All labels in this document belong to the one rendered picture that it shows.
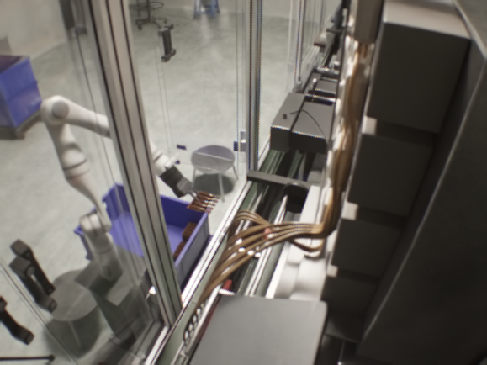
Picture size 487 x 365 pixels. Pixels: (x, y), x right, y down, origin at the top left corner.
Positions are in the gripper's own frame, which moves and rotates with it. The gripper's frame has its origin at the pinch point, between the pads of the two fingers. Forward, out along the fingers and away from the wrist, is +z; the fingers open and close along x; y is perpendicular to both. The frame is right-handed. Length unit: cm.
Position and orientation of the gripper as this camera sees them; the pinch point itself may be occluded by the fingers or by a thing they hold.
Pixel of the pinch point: (201, 201)
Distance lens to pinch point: 146.8
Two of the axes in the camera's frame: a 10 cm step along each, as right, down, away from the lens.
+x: -3.6, 5.9, -7.3
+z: 6.5, 7.1, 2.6
